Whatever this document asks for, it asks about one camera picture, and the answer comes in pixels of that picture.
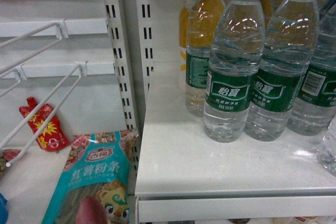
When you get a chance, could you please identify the carried clear water bottle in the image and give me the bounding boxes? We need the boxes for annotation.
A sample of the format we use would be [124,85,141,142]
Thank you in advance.
[317,116,335,176]

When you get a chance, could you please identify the red spouted sauce pouch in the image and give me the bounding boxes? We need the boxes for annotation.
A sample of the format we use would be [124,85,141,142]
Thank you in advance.
[18,96,70,153]

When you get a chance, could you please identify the floral packet left edge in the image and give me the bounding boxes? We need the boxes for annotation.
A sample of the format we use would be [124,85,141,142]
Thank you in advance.
[1,149,21,175]

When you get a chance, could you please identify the slotted shelf upright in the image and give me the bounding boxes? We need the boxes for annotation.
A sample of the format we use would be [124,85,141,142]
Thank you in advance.
[100,0,139,177]
[136,0,154,100]

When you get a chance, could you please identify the white wire hook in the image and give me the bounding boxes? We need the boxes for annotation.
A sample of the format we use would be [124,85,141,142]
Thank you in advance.
[1,22,68,74]
[0,60,88,167]

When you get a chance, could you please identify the upper white wire hook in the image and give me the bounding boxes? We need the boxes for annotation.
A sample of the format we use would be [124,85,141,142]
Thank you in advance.
[1,22,68,74]

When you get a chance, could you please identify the front-left green label water bottle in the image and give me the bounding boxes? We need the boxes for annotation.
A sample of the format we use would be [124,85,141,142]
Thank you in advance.
[203,0,265,143]

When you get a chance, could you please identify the right slotted shelf upright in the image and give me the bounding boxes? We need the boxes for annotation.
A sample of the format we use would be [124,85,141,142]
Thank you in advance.
[136,0,154,100]

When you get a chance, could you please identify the yellow drink bottle behind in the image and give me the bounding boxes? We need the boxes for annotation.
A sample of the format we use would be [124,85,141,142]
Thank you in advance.
[178,0,196,82]

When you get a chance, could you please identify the back-left water bottle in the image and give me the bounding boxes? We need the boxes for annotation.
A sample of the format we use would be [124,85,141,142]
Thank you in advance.
[185,0,225,117]

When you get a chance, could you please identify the left slotted shelf upright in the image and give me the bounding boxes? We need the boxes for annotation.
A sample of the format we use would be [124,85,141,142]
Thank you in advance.
[100,0,139,177]

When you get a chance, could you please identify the lower white wire hook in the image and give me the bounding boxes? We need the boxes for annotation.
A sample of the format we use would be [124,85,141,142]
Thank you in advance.
[0,60,88,167]

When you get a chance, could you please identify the teal sweet potato noodle bag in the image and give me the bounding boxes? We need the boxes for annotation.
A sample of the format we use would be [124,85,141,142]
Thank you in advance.
[42,129,139,223]

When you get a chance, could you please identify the right barcode water bottle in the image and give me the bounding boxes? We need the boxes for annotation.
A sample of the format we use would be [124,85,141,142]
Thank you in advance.
[287,6,335,136]

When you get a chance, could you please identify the blue object bottom-left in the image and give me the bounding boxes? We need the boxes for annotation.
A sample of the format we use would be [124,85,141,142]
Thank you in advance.
[0,194,8,224]

